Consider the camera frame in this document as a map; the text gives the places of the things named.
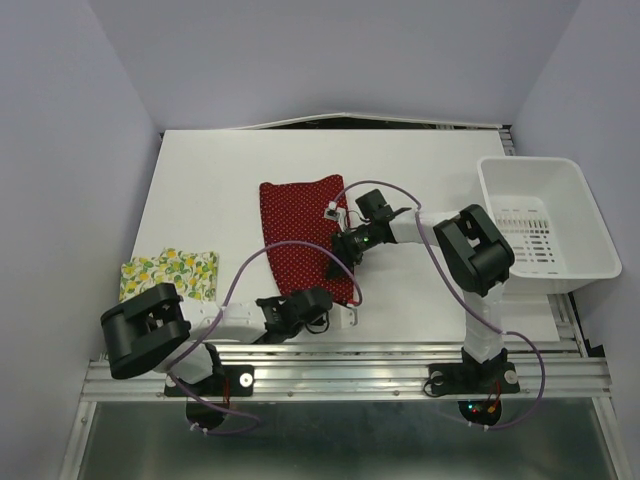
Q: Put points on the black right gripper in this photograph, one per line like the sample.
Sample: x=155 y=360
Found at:
x=341 y=242

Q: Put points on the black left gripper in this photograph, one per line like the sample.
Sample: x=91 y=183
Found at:
x=322 y=319

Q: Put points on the red polka dot skirt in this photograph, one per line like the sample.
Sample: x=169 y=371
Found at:
x=295 y=213

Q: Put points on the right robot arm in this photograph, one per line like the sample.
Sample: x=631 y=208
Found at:
x=467 y=249

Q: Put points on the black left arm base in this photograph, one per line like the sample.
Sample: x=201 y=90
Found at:
x=209 y=409

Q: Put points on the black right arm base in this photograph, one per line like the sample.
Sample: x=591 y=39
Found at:
x=481 y=388

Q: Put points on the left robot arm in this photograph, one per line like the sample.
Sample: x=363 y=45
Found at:
x=159 y=330

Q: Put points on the lemon print folded skirt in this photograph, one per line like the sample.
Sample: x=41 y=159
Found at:
x=194 y=275

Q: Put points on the white plastic basket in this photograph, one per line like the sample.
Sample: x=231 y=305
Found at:
x=544 y=208

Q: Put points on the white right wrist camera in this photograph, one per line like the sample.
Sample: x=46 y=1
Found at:
x=334 y=212

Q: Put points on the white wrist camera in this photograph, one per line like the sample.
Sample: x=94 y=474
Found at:
x=342 y=317
x=334 y=212

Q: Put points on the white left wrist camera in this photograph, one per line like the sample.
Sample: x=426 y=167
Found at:
x=342 y=317

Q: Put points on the aluminium frame rail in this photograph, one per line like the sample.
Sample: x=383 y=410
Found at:
x=397 y=371

